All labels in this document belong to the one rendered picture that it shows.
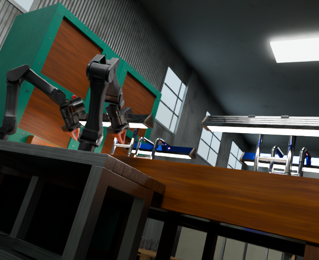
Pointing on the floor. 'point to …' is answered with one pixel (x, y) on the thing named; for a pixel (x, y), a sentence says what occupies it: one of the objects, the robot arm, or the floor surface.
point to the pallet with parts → (149, 249)
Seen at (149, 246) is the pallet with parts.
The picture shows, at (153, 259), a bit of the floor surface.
